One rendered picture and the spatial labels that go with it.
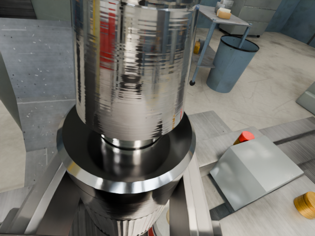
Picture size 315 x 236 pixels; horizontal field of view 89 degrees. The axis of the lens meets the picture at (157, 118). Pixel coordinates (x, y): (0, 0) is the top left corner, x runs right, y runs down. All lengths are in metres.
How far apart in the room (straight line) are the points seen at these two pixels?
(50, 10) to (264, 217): 0.46
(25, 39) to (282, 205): 0.48
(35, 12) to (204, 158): 0.39
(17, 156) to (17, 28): 1.29
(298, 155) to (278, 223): 0.31
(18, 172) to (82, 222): 1.28
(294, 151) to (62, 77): 0.56
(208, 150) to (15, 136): 1.66
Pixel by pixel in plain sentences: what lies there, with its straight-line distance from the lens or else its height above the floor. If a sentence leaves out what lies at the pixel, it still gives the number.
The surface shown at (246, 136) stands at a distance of 0.23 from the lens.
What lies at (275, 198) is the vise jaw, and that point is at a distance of 0.24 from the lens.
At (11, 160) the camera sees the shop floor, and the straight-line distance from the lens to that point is 1.63.
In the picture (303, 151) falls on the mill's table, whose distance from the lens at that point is 0.53.
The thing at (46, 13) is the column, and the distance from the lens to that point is 0.42.
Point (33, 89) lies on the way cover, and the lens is 0.43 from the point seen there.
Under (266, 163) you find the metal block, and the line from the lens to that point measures 0.21.
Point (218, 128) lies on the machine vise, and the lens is 0.32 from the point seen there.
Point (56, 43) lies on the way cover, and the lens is 0.42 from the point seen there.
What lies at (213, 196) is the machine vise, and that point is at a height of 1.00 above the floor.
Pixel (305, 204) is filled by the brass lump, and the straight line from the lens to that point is 0.24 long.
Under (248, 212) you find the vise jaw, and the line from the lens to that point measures 0.21.
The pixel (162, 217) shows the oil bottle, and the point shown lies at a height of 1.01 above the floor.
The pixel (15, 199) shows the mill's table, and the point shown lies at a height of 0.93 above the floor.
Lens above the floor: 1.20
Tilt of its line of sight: 44 degrees down
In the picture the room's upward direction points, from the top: 12 degrees clockwise
